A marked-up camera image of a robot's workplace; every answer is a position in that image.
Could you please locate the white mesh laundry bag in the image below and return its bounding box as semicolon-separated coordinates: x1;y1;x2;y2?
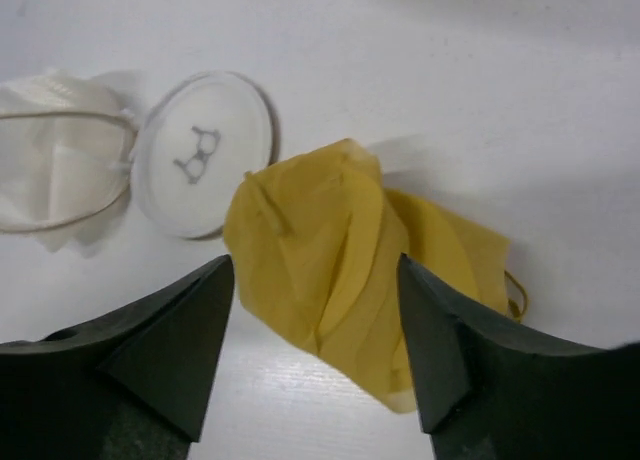
1;71;275;250

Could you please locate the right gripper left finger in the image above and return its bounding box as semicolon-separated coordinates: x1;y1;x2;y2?
1;255;234;459

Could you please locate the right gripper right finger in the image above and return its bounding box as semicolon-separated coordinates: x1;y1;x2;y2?
398;256;639;459

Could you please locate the yellow bra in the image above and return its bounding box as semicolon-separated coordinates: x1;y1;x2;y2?
223;139;528;414

